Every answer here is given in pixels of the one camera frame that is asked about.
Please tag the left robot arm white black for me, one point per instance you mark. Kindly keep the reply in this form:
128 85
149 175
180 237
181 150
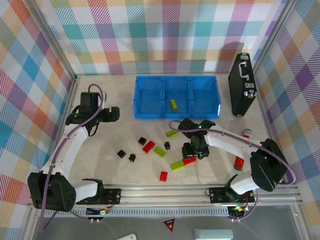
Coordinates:
65 152

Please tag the red lego brick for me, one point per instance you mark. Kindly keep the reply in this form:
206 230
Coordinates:
239 163
163 176
189 161
148 146

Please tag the red triangle sticker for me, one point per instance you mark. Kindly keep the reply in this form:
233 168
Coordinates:
169 223

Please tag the aluminium mounting rail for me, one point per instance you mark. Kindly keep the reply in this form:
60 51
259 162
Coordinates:
162 193

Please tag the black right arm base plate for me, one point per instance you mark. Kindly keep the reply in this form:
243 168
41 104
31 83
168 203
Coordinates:
217 194

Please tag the white flat object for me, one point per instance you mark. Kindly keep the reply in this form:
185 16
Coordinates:
128 237

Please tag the pale teal box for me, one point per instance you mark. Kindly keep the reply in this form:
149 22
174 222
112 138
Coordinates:
213 235

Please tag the black briefcase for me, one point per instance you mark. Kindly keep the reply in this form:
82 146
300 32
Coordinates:
240 95

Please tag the green lego brick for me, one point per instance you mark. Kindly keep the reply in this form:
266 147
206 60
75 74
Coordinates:
159 151
171 133
174 105
177 166

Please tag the aluminium frame post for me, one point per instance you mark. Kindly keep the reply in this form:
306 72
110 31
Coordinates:
52 42
273 37

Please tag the black square lego brick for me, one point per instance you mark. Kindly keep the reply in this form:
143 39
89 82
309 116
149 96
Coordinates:
121 153
142 141
167 145
132 157

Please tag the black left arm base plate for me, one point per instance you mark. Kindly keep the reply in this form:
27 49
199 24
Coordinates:
112 195

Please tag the blue three-compartment bin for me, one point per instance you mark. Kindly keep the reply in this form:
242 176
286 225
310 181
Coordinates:
150 110

